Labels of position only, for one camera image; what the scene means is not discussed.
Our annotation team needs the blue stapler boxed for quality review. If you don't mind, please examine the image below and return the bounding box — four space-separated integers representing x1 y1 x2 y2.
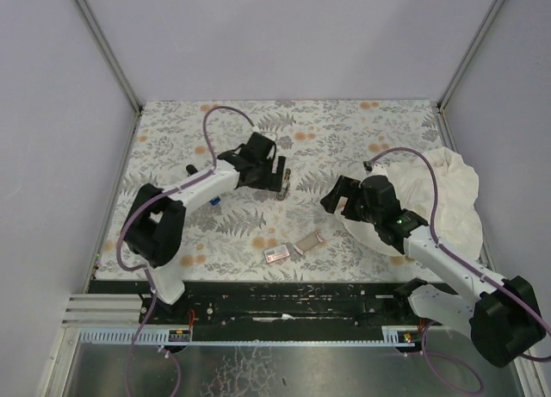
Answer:
185 164 223 208

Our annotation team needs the red white staple box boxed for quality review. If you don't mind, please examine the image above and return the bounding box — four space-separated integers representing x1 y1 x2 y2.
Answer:
263 245 290 264

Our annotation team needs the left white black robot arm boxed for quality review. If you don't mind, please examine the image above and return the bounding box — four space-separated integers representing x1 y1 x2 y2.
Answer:
117 133 287 305

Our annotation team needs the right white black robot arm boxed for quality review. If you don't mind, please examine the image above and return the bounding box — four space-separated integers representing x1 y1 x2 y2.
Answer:
320 175 546 368

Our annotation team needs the floral patterned table mat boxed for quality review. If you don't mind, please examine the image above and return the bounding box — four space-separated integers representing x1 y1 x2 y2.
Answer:
93 100 444 282

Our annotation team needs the white crumpled cloth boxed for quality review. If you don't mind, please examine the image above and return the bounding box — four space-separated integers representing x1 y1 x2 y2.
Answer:
367 147 483 260

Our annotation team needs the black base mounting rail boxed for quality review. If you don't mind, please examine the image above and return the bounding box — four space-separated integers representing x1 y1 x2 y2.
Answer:
88 281 427 340

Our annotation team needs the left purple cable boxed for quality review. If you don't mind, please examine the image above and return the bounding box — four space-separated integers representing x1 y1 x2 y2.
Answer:
115 105 259 397

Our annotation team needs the purple cable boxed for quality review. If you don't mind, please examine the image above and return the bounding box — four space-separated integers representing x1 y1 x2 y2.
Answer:
115 105 259 397
363 146 551 394

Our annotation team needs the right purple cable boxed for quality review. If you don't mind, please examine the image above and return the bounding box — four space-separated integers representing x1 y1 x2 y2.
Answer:
363 146 551 394

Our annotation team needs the left aluminium extrusion rail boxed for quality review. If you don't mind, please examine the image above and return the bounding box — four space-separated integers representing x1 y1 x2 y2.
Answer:
62 294 142 327

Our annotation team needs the left aluminium frame post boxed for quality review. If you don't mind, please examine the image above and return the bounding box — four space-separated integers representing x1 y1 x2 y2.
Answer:
64 0 143 114

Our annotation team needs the aluminium frame post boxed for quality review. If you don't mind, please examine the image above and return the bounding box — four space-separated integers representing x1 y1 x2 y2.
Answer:
64 0 143 114
436 0 517 112

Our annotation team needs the white slotted cable duct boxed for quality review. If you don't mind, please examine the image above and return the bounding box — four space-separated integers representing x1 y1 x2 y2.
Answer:
79 323 418 348

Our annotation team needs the right aluminium frame post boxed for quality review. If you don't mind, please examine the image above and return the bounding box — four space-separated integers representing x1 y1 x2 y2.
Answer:
436 0 517 112

